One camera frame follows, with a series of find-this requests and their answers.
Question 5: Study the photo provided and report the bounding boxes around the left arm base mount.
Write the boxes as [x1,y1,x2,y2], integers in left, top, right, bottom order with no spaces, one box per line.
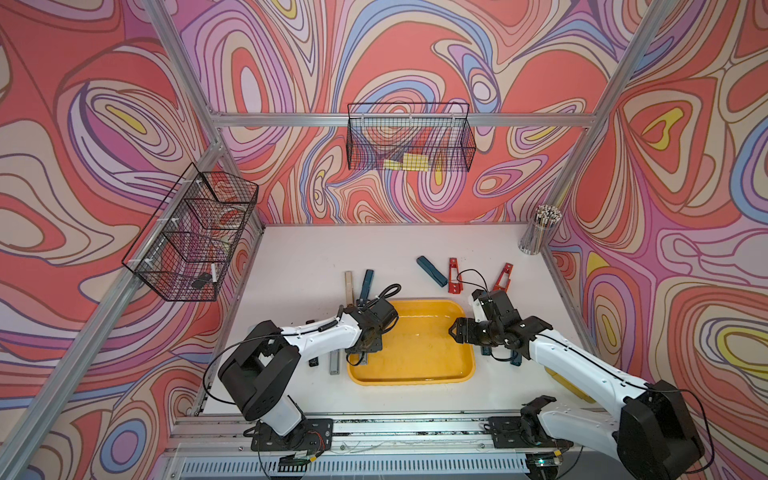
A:
[243,417,334,454]

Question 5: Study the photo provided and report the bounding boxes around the teal pliers at back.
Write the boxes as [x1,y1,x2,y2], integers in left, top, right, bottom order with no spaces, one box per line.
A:
[416,256,448,287]

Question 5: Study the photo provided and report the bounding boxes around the yellow sticky notes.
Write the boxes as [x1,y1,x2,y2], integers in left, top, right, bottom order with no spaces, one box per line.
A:
[382,153,431,172]

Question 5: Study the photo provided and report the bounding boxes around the black wire basket back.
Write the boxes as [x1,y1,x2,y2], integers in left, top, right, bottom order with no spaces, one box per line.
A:
[346,100,477,172]

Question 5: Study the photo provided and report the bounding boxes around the red pruning pliers right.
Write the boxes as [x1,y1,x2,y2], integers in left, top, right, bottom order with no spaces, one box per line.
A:
[493,263,514,292]

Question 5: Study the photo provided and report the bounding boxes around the red pruning pliers left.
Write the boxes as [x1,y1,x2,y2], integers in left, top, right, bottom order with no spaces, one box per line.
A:
[448,257,463,295]

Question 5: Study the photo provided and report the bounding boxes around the black wire basket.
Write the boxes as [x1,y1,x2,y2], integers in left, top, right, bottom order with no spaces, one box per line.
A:
[122,164,259,302]
[346,100,477,172]

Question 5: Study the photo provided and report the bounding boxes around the aluminium frame post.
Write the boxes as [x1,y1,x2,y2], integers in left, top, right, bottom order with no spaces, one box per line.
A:
[140,0,265,232]

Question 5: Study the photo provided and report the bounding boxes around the yellow dial object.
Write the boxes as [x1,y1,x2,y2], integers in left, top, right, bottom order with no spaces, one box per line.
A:
[545,368,596,404]

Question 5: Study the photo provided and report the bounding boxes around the teal pruning pliers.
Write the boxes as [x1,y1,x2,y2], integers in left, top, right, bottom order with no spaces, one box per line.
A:
[358,269,374,304]

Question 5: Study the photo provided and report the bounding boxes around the beige pruning pliers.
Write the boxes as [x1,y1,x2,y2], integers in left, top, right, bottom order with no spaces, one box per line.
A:
[344,271,355,305]

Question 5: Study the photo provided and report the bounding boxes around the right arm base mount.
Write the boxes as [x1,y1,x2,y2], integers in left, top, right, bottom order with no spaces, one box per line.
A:
[482,395,573,451]

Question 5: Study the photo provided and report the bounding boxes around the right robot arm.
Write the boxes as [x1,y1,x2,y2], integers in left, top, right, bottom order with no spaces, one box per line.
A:
[449,289,705,479]

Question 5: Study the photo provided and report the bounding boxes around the red pruning pliers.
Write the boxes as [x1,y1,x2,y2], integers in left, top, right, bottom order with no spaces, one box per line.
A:
[493,263,514,292]
[448,257,463,295]

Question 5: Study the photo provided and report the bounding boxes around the black wire basket left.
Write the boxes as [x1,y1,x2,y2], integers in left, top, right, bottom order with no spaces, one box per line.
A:
[122,164,259,302]

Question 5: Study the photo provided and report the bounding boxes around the yellow storage tray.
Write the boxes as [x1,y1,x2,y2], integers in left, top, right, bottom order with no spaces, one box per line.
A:
[347,299,475,387]

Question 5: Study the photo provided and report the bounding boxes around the cup of metal rods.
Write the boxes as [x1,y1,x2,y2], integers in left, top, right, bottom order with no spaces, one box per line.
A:
[518,204,562,255]

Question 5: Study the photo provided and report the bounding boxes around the aluminium rail base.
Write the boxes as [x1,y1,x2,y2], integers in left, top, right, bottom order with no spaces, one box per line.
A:
[152,412,631,479]

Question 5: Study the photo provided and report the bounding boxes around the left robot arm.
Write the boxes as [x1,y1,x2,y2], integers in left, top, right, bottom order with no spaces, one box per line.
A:
[217,297,399,438]

